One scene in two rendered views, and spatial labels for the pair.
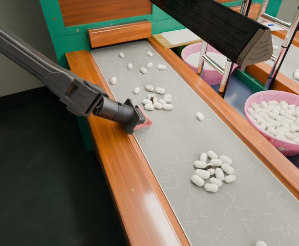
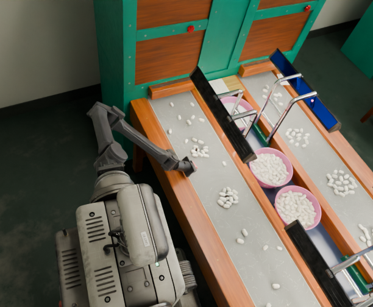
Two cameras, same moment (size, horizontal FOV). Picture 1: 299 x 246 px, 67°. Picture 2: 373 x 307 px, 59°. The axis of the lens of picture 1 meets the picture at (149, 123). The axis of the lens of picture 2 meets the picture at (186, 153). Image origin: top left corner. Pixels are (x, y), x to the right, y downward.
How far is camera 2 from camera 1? 1.22 m
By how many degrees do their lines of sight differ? 15
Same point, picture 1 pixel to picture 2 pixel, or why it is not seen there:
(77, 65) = (142, 115)
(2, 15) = (49, 34)
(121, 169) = (184, 196)
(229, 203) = (234, 214)
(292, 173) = (264, 200)
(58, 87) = (161, 160)
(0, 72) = (36, 80)
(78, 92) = (170, 162)
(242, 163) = (242, 194)
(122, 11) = (175, 73)
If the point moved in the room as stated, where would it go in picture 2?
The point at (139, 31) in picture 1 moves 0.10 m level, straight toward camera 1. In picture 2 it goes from (186, 88) to (187, 99)
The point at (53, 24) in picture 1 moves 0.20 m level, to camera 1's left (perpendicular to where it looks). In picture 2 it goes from (128, 86) to (93, 83)
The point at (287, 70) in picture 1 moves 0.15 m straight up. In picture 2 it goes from (283, 127) to (292, 112)
